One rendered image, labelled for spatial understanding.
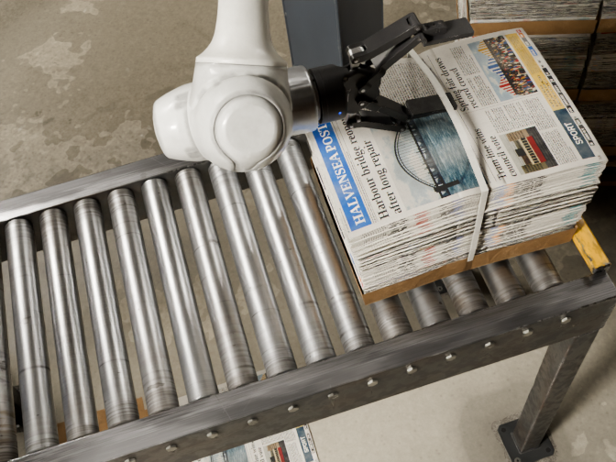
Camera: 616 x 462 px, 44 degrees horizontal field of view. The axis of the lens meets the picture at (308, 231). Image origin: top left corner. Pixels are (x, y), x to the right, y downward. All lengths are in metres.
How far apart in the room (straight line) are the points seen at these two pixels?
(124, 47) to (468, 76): 1.89
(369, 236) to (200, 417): 0.39
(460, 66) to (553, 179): 0.24
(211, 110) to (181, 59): 2.03
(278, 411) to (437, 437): 0.86
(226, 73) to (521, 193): 0.50
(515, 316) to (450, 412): 0.81
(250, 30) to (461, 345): 0.62
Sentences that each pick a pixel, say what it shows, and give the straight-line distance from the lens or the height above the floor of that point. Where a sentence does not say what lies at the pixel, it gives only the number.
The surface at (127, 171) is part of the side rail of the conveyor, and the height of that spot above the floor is 0.80.
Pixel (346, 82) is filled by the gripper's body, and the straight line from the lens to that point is 1.03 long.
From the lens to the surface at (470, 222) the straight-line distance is 1.15.
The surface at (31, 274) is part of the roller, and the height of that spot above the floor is 0.79.
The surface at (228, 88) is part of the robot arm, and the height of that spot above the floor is 1.35.
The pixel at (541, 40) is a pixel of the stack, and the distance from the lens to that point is 1.94.
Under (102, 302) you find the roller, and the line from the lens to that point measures 1.35.
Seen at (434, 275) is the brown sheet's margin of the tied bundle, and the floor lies 0.84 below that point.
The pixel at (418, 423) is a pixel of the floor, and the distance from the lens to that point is 2.03.
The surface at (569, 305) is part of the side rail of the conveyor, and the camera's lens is 1.29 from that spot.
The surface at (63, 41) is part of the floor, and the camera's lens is 3.05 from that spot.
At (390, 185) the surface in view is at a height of 1.03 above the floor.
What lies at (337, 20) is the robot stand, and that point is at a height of 0.62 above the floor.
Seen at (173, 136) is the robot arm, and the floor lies 1.19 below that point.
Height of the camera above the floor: 1.92
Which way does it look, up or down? 57 degrees down
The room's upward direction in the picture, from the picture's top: 10 degrees counter-clockwise
